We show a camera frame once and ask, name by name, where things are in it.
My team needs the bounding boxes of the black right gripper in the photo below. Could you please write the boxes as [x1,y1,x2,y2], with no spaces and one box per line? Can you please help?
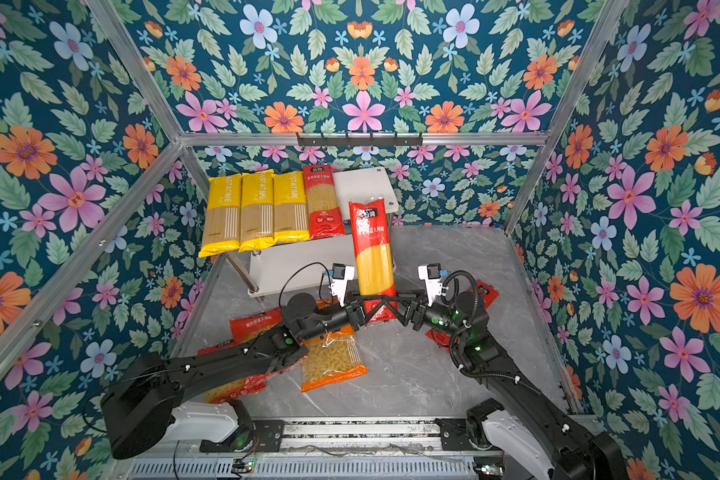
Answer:
[385,289,470,346]

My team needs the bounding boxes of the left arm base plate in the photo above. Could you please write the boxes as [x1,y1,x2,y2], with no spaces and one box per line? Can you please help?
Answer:
[199,419,285,454]

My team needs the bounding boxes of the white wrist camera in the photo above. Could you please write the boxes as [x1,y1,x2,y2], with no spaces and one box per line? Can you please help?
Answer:
[417,263,448,306]
[329,263,356,306]

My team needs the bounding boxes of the yellow spaghetti pack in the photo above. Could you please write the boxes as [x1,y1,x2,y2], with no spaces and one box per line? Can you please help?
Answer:
[239,170,275,252]
[198,174,242,258]
[274,171,310,244]

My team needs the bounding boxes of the aluminium front rail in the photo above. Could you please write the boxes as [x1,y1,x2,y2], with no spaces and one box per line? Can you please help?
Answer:
[116,415,610,458]

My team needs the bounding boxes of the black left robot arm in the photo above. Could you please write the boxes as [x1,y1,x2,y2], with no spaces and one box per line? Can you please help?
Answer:
[100,293,383,460]

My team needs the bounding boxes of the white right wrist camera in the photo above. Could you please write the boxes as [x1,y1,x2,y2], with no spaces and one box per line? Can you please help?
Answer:
[417,263,448,306]

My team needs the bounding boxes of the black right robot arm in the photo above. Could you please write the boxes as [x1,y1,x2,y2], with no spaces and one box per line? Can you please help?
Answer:
[382,290,628,479]

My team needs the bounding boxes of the black hook rail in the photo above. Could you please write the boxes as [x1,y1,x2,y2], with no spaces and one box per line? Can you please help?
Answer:
[296,133,424,148]

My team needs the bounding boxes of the white two-tier shelf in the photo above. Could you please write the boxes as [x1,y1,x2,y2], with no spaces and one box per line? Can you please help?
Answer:
[218,167,400,298]

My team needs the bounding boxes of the red spaghetti pack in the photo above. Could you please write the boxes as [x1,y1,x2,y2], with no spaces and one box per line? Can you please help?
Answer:
[426,280,499,348]
[303,165,345,240]
[349,199,396,296]

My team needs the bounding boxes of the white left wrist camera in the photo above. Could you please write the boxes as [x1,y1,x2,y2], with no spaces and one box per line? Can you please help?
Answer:
[329,263,356,306]

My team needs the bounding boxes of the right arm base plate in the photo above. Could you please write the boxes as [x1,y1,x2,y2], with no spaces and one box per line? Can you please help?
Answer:
[434,418,499,452]

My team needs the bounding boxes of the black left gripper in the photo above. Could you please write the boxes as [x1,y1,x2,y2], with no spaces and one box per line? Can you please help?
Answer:
[300,288,388,343]

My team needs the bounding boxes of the red macaroni bag front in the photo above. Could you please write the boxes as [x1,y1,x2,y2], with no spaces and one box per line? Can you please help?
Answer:
[229,308,282,345]

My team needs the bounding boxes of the orange macaroni bag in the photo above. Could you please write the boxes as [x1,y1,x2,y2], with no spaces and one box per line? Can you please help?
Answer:
[301,325,368,393]

